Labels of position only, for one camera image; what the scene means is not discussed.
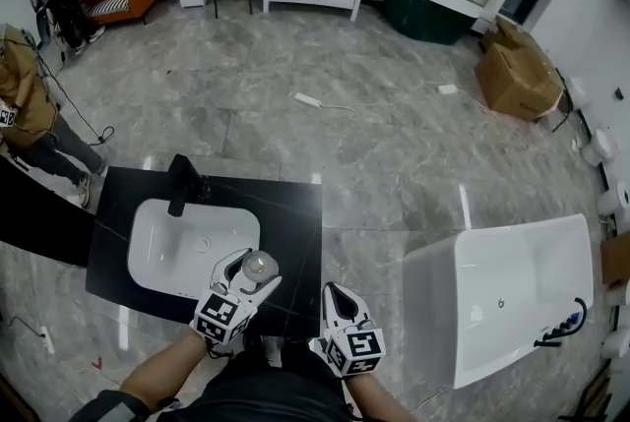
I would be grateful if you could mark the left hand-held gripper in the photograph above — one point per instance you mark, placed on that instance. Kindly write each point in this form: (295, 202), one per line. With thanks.
(219, 314)

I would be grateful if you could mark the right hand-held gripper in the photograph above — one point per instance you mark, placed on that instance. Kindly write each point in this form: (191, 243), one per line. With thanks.
(357, 348)

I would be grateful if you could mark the small grey round bottle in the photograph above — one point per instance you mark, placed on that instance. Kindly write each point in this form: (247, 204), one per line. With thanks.
(260, 265)

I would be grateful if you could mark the person's right forearm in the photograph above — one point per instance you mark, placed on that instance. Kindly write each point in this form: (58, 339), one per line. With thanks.
(376, 398)

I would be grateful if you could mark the person's left forearm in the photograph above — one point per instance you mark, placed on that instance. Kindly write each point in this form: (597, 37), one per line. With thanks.
(162, 371)

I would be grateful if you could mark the black vanity with white sink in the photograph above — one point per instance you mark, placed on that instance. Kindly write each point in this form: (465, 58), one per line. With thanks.
(290, 223)

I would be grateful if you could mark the white sink basin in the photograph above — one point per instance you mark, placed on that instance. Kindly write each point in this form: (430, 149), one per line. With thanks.
(167, 253)

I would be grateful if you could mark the person's left shoe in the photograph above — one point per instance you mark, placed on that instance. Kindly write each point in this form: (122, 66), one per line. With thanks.
(253, 343)

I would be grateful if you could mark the person's black shirt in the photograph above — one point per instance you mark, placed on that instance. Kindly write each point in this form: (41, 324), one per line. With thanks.
(256, 390)

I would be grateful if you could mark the white rectangular bathtub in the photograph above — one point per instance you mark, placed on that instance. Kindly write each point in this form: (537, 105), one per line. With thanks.
(502, 272)

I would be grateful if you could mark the long white power strip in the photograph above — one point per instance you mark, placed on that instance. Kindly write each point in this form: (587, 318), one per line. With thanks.
(307, 99)

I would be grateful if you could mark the black cabinet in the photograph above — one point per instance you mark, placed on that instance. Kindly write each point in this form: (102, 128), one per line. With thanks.
(39, 223)

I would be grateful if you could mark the black bathtub faucet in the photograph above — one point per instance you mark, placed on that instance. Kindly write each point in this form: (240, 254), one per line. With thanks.
(581, 319)

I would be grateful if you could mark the white toilet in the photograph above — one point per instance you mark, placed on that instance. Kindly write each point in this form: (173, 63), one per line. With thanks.
(619, 294)
(614, 198)
(616, 343)
(599, 147)
(577, 91)

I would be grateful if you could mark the small cardboard box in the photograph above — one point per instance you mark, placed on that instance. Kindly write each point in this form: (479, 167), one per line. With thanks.
(617, 260)

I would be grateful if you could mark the large cardboard box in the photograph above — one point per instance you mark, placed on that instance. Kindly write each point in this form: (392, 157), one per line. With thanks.
(517, 76)

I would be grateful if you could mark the striped pillow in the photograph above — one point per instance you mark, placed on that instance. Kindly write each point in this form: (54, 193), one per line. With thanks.
(108, 4)

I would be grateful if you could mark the dark oval bathtub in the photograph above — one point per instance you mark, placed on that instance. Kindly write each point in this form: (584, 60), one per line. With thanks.
(423, 12)

